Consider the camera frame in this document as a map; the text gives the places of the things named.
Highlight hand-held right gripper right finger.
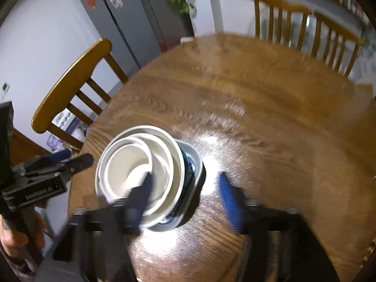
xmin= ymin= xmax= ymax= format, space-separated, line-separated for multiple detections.
xmin=217 ymin=172 xmax=339 ymax=282

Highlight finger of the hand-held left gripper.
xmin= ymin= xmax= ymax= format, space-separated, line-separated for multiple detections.
xmin=56 ymin=153 xmax=94 ymax=181
xmin=21 ymin=149 xmax=73 ymax=173

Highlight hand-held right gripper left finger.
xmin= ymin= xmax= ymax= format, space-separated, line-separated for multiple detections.
xmin=52 ymin=172 xmax=154 ymax=282

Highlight small white bowl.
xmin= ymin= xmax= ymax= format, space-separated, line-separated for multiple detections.
xmin=105 ymin=145 xmax=156 ymax=200

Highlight medium white bowl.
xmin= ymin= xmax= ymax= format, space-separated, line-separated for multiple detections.
xmin=98 ymin=133 xmax=174 ymax=210

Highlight blue plate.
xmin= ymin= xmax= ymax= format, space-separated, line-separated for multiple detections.
xmin=157 ymin=140 xmax=206 ymax=233

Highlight white bowls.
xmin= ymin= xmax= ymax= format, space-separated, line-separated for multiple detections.
xmin=95 ymin=125 xmax=195 ymax=227

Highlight person's left forearm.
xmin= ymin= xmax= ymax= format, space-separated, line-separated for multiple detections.
xmin=0 ymin=245 xmax=40 ymax=279

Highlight person's left hand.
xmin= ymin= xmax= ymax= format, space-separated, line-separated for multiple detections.
xmin=0 ymin=207 xmax=47 ymax=259

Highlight printed bags under chair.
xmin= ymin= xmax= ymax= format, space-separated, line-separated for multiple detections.
xmin=46 ymin=109 xmax=89 ymax=151

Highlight wooden chair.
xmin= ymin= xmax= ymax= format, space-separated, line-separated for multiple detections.
xmin=312 ymin=11 xmax=364 ymax=78
xmin=31 ymin=38 xmax=130 ymax=151
xmin=250 ymin=0 xmax=313 ymax=57

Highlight grey refrigerator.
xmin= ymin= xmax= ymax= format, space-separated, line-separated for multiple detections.
xmin=70 ymin=0 xmax=195 ymax=71

